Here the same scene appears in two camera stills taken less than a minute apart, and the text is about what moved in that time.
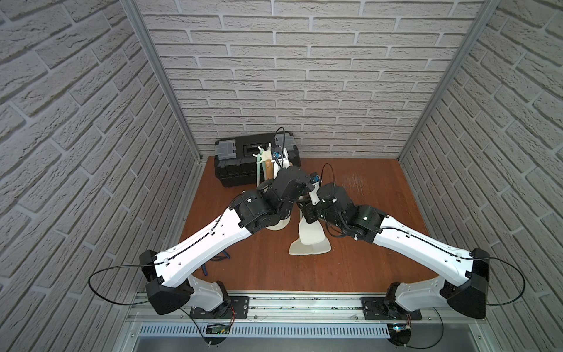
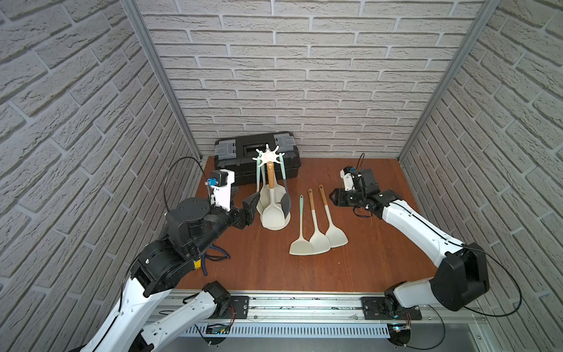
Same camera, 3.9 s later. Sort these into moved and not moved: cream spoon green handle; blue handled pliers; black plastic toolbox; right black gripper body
Moved: right black gripper body
Not moved: black plastic toolbox; blue handled pliers; cream spoon green handle
